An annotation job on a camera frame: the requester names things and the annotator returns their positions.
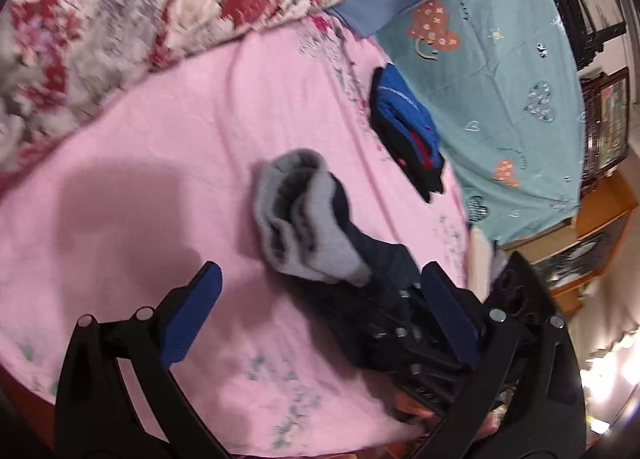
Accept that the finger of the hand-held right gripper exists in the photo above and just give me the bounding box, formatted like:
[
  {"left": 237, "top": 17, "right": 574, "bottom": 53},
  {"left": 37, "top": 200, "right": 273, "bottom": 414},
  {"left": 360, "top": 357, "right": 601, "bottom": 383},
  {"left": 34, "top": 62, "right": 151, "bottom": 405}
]
[{"left": 367, "top": 284, "right": 473, "bottom": 421}]

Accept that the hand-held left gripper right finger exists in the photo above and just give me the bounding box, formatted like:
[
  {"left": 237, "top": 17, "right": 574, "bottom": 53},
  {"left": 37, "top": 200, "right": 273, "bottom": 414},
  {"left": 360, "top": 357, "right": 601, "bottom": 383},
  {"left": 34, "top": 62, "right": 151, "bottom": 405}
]
[{"left": 414, "top": 261, "right": 587, "bottom": 459}]

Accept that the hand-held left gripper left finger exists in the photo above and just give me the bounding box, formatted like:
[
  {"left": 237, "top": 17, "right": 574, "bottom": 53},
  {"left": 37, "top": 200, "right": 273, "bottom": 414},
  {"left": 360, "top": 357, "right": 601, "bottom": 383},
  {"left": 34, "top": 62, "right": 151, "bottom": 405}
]
[{"left": 54, "top": 261, "right": 236, "bottom": 459}]

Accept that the person's right hand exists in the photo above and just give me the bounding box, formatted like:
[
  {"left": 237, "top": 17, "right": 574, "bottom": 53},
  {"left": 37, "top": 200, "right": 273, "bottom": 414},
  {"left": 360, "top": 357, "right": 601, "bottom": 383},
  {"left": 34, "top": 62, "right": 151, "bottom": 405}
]
[{"left": 391, "top": 388, "right": 442, "bottom": 426}]

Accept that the wooden display cabinet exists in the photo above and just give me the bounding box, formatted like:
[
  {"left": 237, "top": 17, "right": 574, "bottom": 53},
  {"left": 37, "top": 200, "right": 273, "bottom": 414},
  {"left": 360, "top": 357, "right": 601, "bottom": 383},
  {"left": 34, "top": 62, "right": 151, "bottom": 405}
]
[{"left": 500, "top": 171, "right": 640, "bottom": 316}]

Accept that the pink floral bedsheet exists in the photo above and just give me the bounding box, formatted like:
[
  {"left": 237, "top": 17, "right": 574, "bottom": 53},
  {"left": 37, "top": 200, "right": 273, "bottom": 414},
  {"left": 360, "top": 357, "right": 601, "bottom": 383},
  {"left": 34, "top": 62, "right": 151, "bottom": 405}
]
[{"left": 0, "top": 14, "right": 473, "bottom": 452}]

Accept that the teal heart print blanket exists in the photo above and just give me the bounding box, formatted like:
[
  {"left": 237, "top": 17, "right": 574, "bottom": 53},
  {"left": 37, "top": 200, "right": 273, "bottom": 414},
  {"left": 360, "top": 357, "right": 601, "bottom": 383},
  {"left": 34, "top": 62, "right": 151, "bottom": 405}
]
[{"left": 375, "top": 0, "right": 587, "bottom": 246}]

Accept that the blue red folded garment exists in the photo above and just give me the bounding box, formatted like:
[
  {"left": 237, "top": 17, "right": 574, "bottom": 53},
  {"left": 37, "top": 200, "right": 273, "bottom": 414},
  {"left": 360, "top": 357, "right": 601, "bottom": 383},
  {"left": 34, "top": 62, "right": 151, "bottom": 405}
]
[{"left": 372, "top": 64, "right": 442, "bottom": 170}]

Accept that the red floral quilt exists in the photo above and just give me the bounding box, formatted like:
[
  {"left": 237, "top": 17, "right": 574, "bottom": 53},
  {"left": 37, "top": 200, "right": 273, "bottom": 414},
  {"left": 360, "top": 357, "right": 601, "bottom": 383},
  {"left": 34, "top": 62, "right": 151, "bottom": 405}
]
[{"left": 0, "top": 0, "right": 375, "bottom": 176}]

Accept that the dark carved wooden frame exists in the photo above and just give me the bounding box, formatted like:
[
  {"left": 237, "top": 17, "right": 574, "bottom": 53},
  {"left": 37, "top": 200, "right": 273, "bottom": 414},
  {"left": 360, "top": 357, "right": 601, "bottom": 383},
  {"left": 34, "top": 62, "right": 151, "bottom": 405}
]
[{"left": 530, "top": 0, "right": 632, "bottom": 180}]

